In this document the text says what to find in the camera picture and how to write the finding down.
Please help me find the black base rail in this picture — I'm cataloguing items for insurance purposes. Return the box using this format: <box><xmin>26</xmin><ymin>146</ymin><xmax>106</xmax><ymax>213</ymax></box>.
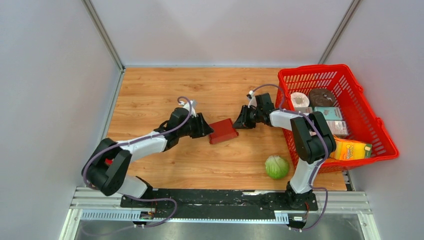
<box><xmin>119</xmin><ymin>188</ymin><xmax>319</xmax><ymax>229</ymax></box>

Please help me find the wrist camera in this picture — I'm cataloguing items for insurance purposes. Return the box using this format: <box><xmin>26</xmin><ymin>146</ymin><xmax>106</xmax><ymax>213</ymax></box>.
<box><xmin>246</xmin><ymin>90</ymin><xmax>257</xmax><ymax>108</ymax></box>
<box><xmin>178</xmin><ymin>100</ymin><xmax>198</xmax><ymax>117</ymax></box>

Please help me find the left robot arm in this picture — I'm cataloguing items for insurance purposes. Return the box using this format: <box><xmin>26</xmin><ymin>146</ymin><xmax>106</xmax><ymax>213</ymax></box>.
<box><xmin>81</xmin><ymin>107</ymin><xmax>214</xmax><ymax>208</ymax></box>

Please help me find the grey small box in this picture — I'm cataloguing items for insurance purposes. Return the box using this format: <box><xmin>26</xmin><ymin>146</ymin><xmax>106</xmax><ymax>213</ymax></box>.
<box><xmin>294</xmin><ymin>106</ymin><xmax>314</xmax><ymax>114</ymax></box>

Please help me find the brown round package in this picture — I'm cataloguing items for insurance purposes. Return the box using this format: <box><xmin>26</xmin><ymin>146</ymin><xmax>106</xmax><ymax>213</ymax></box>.
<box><xmin>308</xmin><ymin>88</ymin><xmax>336</xmax><ymax>107</ymax></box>

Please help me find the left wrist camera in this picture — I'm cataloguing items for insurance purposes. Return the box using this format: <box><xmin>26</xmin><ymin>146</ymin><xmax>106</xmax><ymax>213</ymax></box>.
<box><xmin>178</xmin><ymin>100</ymin><xmax>198</xmax><ymax>117</ymax></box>

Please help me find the red plastic shopping basket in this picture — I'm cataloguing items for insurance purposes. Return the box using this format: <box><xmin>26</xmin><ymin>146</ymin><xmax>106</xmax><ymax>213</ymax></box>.
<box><xmin>275</xmin><ymin>64</ymin><xmax>400</xmax><ymax>173</ymax></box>

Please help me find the teal carton box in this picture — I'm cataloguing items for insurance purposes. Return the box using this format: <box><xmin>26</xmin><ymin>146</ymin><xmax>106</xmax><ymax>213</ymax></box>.
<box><xmin>313</xmin><ymin>106</ymin><xmax>343</xmax><ymax>121</ymax></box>

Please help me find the green cabbage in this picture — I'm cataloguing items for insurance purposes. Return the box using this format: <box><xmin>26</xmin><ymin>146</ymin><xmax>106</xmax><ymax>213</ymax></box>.
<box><xmin>264</xmin><ymin>155</ymin><xmax>290</xmax><ymax>180</ymax></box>

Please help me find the pink white carton box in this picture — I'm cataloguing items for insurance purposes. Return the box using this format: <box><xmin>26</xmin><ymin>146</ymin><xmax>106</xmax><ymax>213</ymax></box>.
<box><xmin>326</xmin><ymin>120</ymin><xmax>349</xmax><ymax>138</ymax></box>

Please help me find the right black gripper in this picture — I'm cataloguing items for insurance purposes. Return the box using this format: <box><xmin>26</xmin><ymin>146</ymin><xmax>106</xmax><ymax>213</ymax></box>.
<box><xmin>232</xmin><ymin>104</ymin><xmax>263</xmax><ymax>129</ymax></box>

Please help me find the red paper box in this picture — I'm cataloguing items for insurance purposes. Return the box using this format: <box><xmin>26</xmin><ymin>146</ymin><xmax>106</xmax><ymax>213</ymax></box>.
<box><xmin>208</xmin><ymin>118</ymin><xmax>239</xmax><ymax>145</ymax></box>

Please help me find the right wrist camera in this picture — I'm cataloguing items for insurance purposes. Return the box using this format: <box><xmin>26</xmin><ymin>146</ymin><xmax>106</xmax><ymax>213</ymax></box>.
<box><xmin>246</xmin><ymin>90</ymin><xmax>257</xmax><ymax>108</ymax></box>

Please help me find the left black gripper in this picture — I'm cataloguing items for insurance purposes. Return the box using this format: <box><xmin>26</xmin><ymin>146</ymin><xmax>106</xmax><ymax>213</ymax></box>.
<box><xmin>177</xmin><ymin>112</ymin><xmax>214</xmax><ymax>139</ymax></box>

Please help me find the white tissue roll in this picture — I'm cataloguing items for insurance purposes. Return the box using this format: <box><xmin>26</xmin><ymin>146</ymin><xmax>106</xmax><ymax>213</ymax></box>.
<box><xmin>290</xmin><ymin>92</ymin><xmax>310</xmax><ymax>108</ymax></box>

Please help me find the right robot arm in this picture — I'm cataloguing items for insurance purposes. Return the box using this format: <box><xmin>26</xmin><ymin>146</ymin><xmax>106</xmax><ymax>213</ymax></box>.
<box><xmin>233</xmin><ymin>91</ymin><xmax>337</xmax><ymax>210</ymax></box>

